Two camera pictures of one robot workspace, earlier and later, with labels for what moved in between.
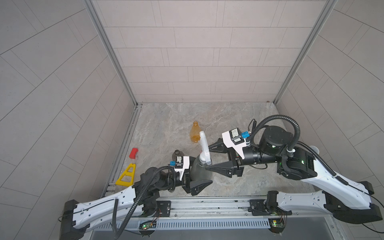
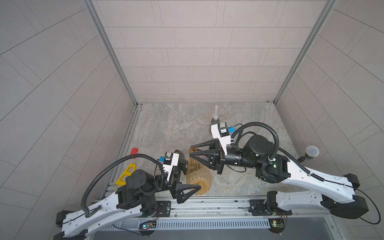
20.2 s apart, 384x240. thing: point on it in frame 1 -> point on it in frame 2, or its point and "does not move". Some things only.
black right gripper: [234, 157] -> [216, 151]
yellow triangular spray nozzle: [128, 173] does not move
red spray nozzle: [133, 153] does not move
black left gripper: [188, 186] -> [175, 189]
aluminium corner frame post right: [328, 6] does not move
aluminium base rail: [214, 215] does not move
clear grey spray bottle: [199, 172] -> [213, 122]
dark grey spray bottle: [177, 153] -> [182, 163]
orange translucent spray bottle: [195, 132] -> [198, 173]
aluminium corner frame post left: [91, 8] does not move
